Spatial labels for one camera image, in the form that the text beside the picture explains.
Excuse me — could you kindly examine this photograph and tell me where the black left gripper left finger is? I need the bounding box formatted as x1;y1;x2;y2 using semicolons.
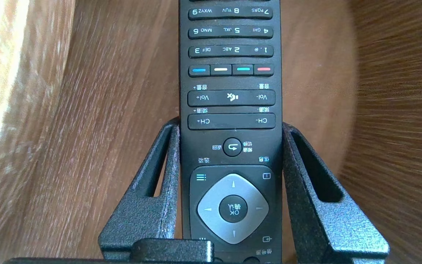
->
98;117;181;261

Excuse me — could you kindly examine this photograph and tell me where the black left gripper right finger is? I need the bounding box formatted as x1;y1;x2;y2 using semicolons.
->
281;122;390;264

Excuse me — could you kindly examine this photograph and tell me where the round wooden bedside table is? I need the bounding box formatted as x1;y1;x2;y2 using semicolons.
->
0;0;358;264

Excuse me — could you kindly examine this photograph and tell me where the black TV remote control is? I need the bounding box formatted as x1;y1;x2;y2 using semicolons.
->
179;0;284;264

